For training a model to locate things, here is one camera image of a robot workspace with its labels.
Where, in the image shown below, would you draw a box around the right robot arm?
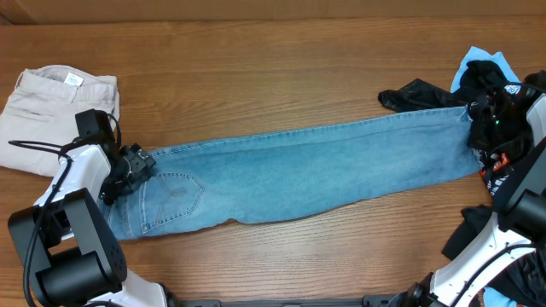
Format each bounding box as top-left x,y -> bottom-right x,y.
395,68 -> 545,306

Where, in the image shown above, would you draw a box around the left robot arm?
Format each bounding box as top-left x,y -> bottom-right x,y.
8,109 -> 177,306

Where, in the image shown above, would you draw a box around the light blue denim jeans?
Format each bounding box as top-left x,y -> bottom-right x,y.
100,107 -> 479,240

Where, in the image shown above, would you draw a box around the black garment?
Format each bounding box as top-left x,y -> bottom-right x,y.
442,205 -> 545,307

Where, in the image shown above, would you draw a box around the folded beige trousers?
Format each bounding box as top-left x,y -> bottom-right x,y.
1,65 -> 120,177

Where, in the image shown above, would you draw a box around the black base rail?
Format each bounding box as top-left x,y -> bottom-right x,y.
167,293 -> 405,307

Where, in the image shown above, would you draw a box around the light blue cloth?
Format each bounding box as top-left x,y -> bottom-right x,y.
450,46 -> 520,93

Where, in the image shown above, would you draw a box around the black printed t-shirt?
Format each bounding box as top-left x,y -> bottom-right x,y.
377,59 -> 546,197

